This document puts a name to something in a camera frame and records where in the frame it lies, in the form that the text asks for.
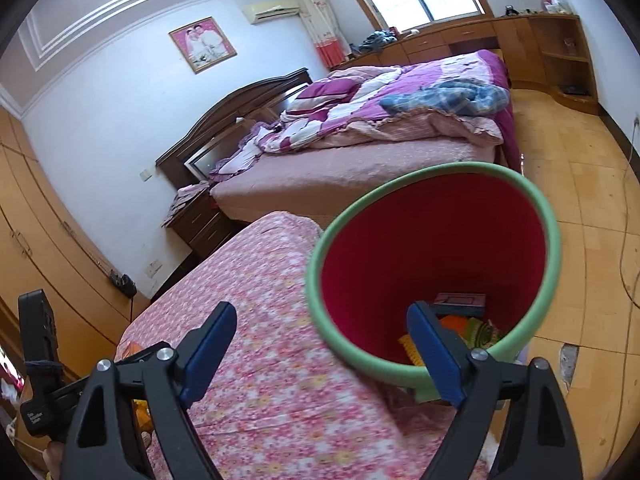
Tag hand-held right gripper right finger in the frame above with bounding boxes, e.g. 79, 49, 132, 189
406, 301, 585, 480

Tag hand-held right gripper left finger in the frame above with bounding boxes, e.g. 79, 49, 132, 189
60, 301, 238, 480

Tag white and teal medicine box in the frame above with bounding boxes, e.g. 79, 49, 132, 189
432, 292, 487, 318

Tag red bin with green rim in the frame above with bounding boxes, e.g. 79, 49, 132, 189
305, 161, 563, 403

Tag pink floral tablecloth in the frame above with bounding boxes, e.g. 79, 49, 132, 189
114, 211, 501, 480

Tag wooden wardrobe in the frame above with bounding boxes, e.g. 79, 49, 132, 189
0, 105, 151, 381

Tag dark wooden nightstand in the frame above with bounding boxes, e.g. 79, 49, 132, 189
165, 192, 251, 261

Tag pink folded clothes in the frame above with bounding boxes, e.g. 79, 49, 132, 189
162, 182, 216, 228

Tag white pillow with purple frill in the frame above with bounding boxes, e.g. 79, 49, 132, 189
210, 120, 271, 183

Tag bed with brown sheet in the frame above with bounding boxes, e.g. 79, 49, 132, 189
210, 50, 523, 223

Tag dark wooden headboard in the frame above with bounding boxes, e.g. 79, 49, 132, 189
155, 68, 313, 181

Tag purple floral quilt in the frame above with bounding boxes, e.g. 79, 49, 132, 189
257, 49, 511, 153

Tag blue plaid cloth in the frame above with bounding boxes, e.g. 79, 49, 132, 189
380, 81, 511, 116

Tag framed wedding photo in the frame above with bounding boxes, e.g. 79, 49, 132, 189
168, 16, 237, 75

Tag blue crumpled clothes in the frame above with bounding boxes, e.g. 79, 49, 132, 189
359, 30, 398, 53

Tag long wooden cabinet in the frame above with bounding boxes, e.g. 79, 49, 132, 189
350, 12, 601, 116

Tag floral curtain with red hem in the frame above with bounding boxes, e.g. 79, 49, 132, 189
287, 0, 353, 68

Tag thin floor cable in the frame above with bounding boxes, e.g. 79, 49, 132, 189
617, 120, 640, 311

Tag wall air conditioner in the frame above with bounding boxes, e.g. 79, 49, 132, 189
242, 0, 301, 26

